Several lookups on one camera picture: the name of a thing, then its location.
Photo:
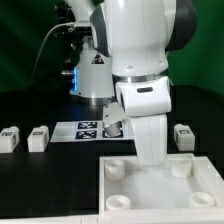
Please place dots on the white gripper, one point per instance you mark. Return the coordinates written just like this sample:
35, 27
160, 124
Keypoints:
146, 105

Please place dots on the white square tabletop tray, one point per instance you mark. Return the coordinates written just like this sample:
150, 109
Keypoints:
184, 190

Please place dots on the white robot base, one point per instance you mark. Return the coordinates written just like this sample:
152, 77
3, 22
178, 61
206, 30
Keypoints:
87, 71

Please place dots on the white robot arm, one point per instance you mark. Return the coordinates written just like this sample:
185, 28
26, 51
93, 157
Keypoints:
136, 35

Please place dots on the white marker sheet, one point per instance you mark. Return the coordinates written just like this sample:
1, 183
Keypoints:
81, 131

